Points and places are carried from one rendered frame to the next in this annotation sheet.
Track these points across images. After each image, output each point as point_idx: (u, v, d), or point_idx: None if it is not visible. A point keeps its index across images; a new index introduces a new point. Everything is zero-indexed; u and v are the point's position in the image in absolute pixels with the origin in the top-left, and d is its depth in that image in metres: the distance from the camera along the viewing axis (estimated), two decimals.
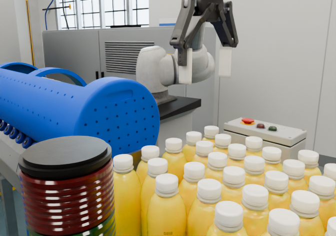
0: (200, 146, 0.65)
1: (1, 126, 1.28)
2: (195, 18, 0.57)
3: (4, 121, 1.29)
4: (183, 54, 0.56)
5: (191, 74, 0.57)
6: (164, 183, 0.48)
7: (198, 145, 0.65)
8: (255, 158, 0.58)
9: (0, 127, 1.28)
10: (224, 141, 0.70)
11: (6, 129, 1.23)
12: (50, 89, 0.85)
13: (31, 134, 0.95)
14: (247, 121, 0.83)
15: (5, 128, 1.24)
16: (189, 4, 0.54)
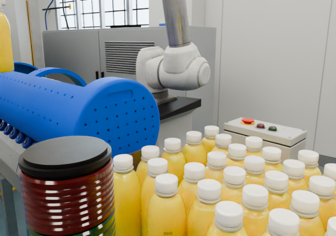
0: None
1: (1, 126, 1.28)
2: None
3: (4, 121, 1.29)
4: None
5: None
6: (164, 183, 0.48)
7: None
8: (255, 158, 0.58)
9: (0, 127, 1.28)
10: (225, 141, 0.70)
11: (6, 129, 1.23)
12: (50, 89, 0.85)
13: (31, 134, 0.95)
14: (247, 121, 0.83)
15: (5, 128, 1.24)
16: None
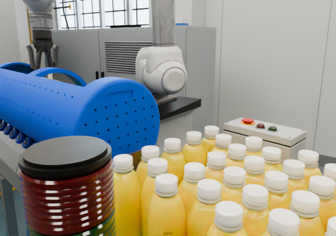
0: None
1: (1, 126, 1.28)
2: (37, 53, 1.22)
3: (4, 121, 1.29)
4: None
5: None
6: (164, 183, 0.48)
7: None
8: (255, 158, 0.58)
9: (0, 127, 1.28)
10: (225, 141, 0.70)
11: (6, 129, 1.23)
12: (50, 89, 0.85)
13: (31, 134, 0.95)
14: (247, 121, 0.83)
15: (5, 128, 1.24)
16: (29, 49, 1.19)
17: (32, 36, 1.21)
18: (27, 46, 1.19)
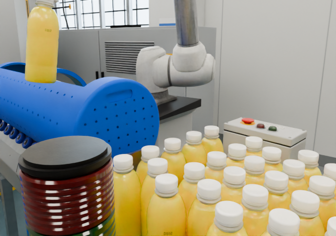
0: None
1: (1, 126, 1.28)
2: None
3: (4, 121, 1.29)
4: None
5: None
6: (164, 183, 0.48)
7: None
8: (255, 158, 0.58)
9: (0, 127, 1.28)
10: None
11: (6, 129, 1.23)
12: (50, 89, 0.85)
13: (31, 134, 0.95)
14: (247, 121, 0.83)
15: (5, 128, 1.24)
16: None
17: None
18: None
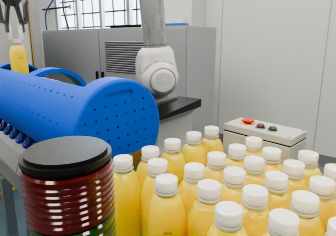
0: None
1: (1, 126, 1.28)
2: (5, 7, 1.22)
3: (4, 121, 1.29)
4: (6, 26, 1.23)
5: (11, 36, 1.24)
6: (164, 183, 0.48)
7: None
8: (255, 158, 0.58)
9: (0, 127, 1.28)
10: (14, 40, 1.25)
11: (6, 129, 1.23)
12: (50, 89, 0.85)
13: (31, 134, 0.95)
14: (247, 121, 0.83)
15: (5, 128, 1.24)
16: None
17: None
18: None
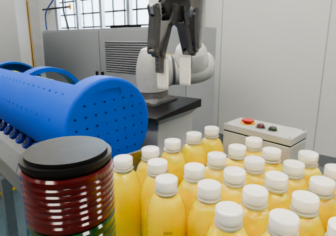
0: None
1: (1, 124, 1.29)
2: (164, 23, 0.60)
3: None
4: (160, 61, 0.60)
5: (167, 80, 0.62)
6: (164, 183, 0.48)
7: None
8: (255, 158, 0.58)
9: (2, 124, 1.28)
10: None
11: (6, 128, 1.24)
12: (43, 87, 0.89)
13: (25, 130, 0.98)
14: (247, 121, 0.83)
15: (5, 132, 1.22)
16: (155, 13, 0.57)
17: None
18: (151, 6, 0.57)
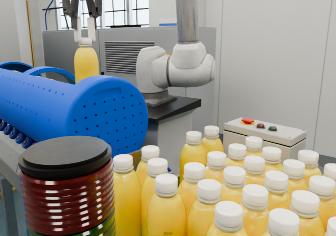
0: None
1: (1, 124, 1.29)
2: None
3: None
4: (73, 20, 0.81)
5: (80, 34, 0.83)
6: (164, 183, 0.48)
7: None
8: (255, 158, 0.58)
9: (2, 124, 1.28)
10: None
11: (6, 128, 1.24)
12: (43, 87, 0.89)
13: (25, 130, 0.98)
14: (247, 121, 0.83)
15: (5, 132, 1.22)
16: None
17: None
18: None
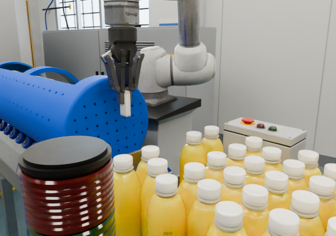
0: None
1: (1, 124, 1.29)
2: (129, 65, 0.79)
3: None
4: None
5: (122, 107, 0.82)
6: (164, 183, 0.48)
7: None
8: (255, 158, 0.58)
9: (2, 124, 1.28)
10: None
11: (6, 128, 1.24)
12: (43, 87, 0.89)
13: (25, 130, 0.98)
14: (247, 121, 0.83)
15: (5, 132, 1.22)
16: (137, 59, 0.82)
17: (136, 37, 0.77)
18: (141, 55, 0.82)
